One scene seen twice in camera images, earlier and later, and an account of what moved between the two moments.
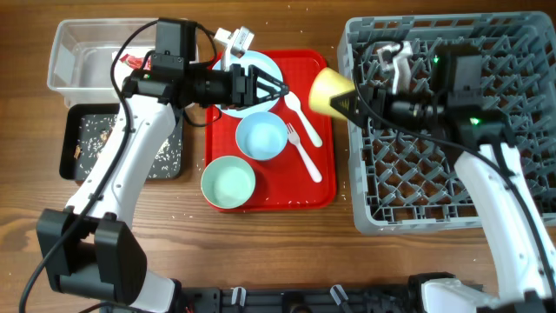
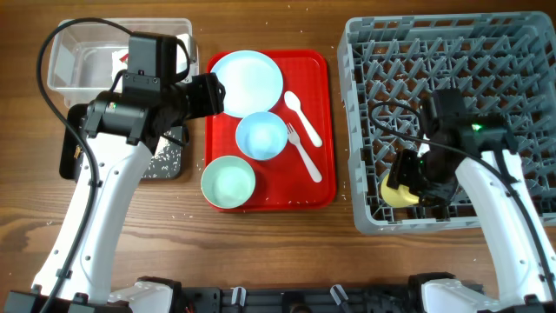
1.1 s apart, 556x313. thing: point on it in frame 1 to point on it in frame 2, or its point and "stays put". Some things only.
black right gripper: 376,104 to 407,169
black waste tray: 86,127 stays put
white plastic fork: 294,138 stays put
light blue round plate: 266,64 stays put
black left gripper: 242,88 to 208,95
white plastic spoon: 293,101 stays put
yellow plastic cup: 327,83 to 400,197
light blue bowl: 261,136 stays put
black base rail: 247,300 stays put
